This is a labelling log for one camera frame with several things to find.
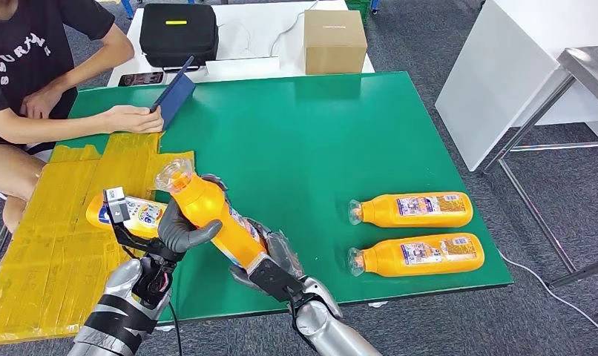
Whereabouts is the orange detergent bottle clear cap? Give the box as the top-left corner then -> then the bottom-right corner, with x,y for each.
85,193 -> 170,240
346,232 -> 486,279
348,191 -> 474,229
154,158 -> 268,270

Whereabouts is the smartphone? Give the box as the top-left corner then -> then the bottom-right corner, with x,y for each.
118,71 -> 165,88

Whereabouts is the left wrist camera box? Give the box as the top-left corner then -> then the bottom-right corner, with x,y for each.
103,186 -> 131,225

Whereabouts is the steel table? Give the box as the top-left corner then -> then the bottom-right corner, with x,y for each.
482,45 -> 598,290

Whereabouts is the green crate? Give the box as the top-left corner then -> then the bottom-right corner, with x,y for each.
345,0 -> 374,23

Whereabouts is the white floor cable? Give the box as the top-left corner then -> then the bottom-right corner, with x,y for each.
499,251 -> 598,339

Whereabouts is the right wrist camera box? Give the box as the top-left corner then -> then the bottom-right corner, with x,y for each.
247,253 -> 305,303

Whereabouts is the person's left hand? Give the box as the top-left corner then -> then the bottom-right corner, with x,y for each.
21,85 -> 64,120

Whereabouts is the black zip case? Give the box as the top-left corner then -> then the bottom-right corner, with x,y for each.
139,3 -> 220,69

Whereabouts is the white table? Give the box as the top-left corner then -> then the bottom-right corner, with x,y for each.
107,0 -> 376,88

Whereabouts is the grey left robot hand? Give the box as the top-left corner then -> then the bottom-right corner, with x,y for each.
157,173 -> 230,254

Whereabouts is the person's right hand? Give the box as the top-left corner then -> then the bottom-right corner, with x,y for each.
105,105 -> 165,134

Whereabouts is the yellow taped cardboard mat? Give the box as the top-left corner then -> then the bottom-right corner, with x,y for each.
0,131 -> 196,345

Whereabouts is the blue tablet cover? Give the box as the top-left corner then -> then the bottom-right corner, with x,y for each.
150,55 -> 197,131

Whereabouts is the person's hand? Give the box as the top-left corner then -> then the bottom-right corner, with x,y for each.
105,105 -> 165,134
21,85 -> 64,120

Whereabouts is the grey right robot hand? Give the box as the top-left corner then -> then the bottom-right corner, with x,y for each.
229,218 -> 305,296

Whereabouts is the brown cardboard box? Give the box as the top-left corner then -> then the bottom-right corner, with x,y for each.
303,10 -> 368,76

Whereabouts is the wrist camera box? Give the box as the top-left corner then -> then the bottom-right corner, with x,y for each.
247,253 -> 305,303
103,186 -> 131,225

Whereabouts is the grey cable on white table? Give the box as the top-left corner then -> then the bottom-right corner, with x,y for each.
269,0 -> 321,56

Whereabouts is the person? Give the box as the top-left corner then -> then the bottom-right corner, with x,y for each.
0,0 -> 165,234

